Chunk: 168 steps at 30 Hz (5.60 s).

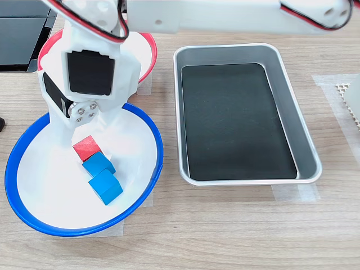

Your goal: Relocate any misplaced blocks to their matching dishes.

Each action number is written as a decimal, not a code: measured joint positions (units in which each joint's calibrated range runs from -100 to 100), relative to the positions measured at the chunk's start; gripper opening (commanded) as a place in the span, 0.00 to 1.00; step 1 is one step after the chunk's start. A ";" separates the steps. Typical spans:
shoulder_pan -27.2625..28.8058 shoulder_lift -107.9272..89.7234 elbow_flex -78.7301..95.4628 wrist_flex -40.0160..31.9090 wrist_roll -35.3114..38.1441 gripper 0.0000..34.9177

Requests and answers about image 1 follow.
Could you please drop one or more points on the blue-rimmed white plate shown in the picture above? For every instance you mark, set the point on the blue-rimmed white plate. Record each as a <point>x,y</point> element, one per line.
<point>56,197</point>

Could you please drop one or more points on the pale perforated base plate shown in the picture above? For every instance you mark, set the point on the pale perforated base plate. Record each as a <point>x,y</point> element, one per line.
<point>341,90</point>

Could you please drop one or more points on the steel tray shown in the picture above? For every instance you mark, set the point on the steel tray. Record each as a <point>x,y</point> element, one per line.
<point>306,146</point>

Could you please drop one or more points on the black tray mat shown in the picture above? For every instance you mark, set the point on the black tray mat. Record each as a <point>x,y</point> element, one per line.
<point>230,121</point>

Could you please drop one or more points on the red-rimmed white plate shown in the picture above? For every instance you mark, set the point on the red-rimmed white plate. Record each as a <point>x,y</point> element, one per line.
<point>146,56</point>

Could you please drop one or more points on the small blue cube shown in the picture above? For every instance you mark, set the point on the small blue cube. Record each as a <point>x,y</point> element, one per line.
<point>107,188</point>
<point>98,164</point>

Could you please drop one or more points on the small red cube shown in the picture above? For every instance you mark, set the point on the small red cube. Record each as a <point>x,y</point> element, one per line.
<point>85,146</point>

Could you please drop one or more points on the small black object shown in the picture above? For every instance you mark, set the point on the small black object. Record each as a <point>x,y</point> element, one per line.
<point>1,125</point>

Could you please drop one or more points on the black flat device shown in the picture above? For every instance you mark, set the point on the black flat device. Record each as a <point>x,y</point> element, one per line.
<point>19,36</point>

